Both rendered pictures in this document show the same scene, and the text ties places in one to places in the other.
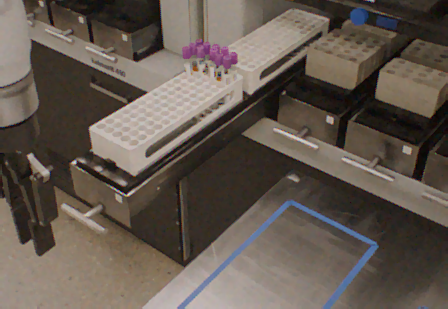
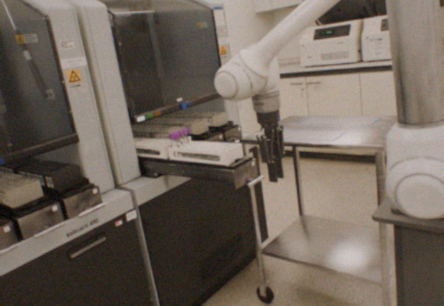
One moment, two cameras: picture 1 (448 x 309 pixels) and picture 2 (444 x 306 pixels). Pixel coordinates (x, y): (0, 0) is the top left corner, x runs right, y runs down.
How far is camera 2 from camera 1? 167 cm
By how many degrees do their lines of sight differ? 79
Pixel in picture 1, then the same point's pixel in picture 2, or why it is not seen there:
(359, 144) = not seen: hidden behind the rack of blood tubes
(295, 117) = not seen: hidden behind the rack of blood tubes
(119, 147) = (238, 146)
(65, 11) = (37, 214)
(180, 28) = (102, 174)
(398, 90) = (198, 128)
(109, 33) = (82, 198)
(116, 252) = not seen: outside the picture
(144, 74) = (112, 205)
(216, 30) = (123, 158)
